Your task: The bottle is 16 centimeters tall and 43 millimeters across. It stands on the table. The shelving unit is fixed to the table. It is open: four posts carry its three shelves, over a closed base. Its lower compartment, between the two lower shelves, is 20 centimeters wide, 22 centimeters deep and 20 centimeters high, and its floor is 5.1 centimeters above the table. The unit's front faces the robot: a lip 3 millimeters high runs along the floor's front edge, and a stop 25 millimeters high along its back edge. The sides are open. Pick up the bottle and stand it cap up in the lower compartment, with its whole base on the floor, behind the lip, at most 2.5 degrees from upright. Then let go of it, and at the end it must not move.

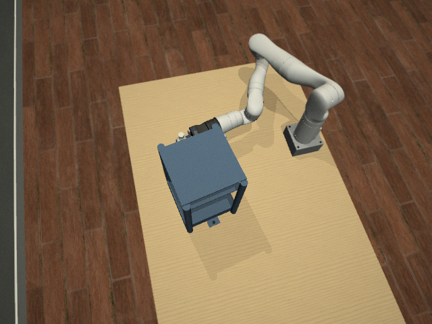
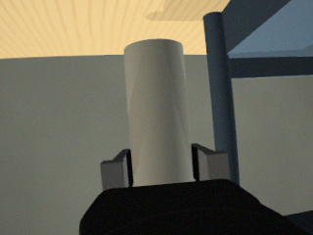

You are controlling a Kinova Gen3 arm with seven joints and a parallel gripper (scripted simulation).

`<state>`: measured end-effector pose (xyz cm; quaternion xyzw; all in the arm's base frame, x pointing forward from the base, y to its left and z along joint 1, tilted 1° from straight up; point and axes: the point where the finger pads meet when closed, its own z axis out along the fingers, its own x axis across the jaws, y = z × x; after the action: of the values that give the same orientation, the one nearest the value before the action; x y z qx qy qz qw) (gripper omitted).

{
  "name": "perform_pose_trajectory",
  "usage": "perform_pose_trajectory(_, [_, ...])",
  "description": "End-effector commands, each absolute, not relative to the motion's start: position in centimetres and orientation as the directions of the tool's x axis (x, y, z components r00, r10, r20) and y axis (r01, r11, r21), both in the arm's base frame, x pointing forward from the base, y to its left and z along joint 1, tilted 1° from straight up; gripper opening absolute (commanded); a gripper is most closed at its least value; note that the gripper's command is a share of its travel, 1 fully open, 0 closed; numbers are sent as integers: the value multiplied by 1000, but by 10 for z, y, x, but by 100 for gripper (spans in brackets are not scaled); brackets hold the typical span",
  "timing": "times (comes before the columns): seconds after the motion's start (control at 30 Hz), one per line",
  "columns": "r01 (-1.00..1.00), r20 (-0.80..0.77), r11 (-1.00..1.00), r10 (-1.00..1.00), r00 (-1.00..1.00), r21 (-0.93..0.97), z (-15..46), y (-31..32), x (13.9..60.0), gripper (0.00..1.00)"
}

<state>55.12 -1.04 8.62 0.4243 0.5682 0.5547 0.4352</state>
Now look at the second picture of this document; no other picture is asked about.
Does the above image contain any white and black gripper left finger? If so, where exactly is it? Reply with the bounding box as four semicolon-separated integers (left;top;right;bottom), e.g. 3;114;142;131
100;149;133;191

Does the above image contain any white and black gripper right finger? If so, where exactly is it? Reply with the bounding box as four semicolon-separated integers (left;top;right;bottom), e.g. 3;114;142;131
192;143;230;181

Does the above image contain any blue shelving unit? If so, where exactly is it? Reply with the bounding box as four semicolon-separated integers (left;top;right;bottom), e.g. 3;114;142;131
202;0;313;186

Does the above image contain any grey cylinder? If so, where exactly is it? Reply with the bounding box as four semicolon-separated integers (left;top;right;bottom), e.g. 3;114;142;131
123;38;194;187

